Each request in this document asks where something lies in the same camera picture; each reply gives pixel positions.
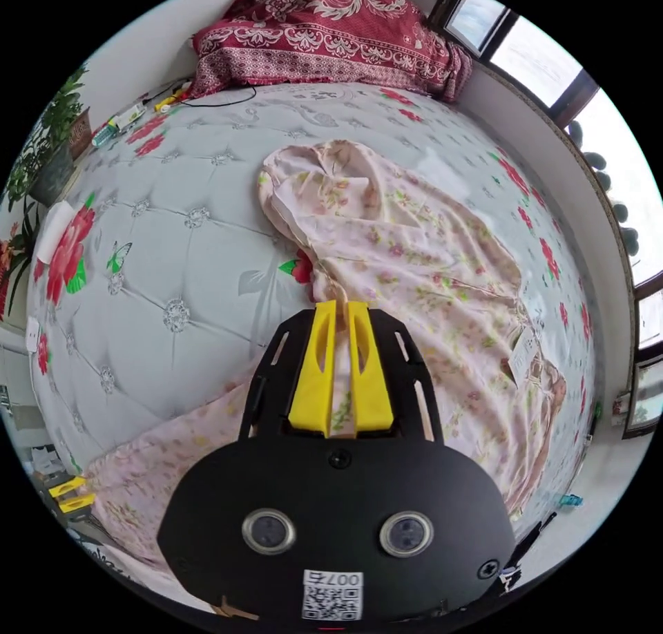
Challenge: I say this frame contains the red patterned blanket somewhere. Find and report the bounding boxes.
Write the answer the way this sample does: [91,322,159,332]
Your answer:
[187,0,473,102]

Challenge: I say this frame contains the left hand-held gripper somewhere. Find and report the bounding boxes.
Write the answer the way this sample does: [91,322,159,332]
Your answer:
[40,476,107,541]

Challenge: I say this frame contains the bed with grey flowered quilt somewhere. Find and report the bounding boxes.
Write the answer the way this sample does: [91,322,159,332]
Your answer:
[26,79,597,544]

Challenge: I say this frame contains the black cable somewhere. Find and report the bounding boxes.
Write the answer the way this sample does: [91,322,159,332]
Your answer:
[181,84,258,108]

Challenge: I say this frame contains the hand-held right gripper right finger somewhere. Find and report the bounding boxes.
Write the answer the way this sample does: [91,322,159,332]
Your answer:
[347,300,396,437]

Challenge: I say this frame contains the white paper sheet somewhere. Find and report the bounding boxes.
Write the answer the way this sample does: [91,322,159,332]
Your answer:
[37,200,79,263]

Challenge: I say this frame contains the white carton box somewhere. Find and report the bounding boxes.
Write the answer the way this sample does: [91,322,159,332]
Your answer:
[109,102,147,128]

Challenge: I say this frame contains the green potted plant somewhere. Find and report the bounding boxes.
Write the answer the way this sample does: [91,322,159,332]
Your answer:
[8,65,92,208]

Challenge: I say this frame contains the window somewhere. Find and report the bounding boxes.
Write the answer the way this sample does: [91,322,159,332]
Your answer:
[428,0,663,441]

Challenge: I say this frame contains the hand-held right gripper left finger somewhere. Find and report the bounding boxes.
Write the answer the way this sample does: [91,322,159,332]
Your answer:
[287,300,338,437]

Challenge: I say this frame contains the pink floral skirt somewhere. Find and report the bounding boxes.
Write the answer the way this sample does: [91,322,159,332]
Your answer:
[85,139,568,568]

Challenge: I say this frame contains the plant with orange flowers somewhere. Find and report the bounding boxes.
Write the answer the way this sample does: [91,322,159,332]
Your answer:
[0,202,40,324]

